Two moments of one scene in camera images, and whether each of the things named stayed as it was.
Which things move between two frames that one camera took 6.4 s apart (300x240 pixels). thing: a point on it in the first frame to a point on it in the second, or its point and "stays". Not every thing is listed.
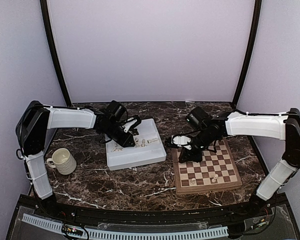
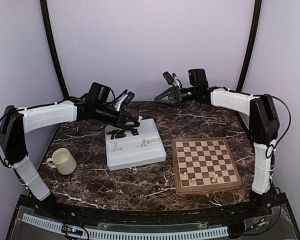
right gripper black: (185, 153) to (171, 93)
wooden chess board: (217, 171) stays
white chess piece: (215, 176) stays
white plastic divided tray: (149, 148) stays
